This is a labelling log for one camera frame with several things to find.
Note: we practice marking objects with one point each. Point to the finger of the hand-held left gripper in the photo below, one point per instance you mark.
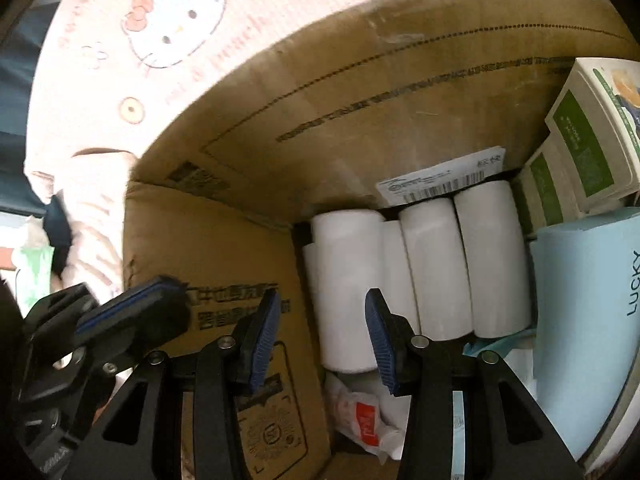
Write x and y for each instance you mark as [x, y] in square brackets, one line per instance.
[135, 310]

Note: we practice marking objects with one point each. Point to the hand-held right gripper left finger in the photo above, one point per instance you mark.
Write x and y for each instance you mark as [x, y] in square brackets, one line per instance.
[262, 340]

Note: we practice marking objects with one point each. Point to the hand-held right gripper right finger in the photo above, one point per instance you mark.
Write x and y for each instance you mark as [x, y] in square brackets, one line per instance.
[380, 347]

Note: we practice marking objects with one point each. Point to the white paper roll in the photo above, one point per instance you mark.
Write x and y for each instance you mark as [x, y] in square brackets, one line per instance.
[350, 270]
[397, 260]
[435, 260]
[492, 255]

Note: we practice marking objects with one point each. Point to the brown cardboard box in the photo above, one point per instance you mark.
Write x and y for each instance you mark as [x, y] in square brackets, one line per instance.
[350, 85]

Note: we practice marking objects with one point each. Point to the clear wrapper with red print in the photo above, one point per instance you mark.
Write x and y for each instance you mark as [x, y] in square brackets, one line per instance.
[360, 410]

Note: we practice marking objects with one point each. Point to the green tissue pack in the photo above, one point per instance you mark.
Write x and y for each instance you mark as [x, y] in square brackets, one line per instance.
[32, 265]

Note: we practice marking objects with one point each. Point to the teal packet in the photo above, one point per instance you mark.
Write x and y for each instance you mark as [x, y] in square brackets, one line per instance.
[500, 347]

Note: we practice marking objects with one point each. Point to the light blue tissue pack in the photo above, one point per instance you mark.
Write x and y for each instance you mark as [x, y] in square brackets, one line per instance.
[580, 300]

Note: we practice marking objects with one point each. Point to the green and white box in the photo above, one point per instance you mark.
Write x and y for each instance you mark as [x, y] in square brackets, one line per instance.
[547, 185]
[590, 130]

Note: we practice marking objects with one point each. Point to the dark blue cloth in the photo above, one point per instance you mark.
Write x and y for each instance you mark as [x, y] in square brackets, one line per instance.
[20, 85]

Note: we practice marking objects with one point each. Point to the pink printed mat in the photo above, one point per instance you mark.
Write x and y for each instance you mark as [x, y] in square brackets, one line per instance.
[150, 35]

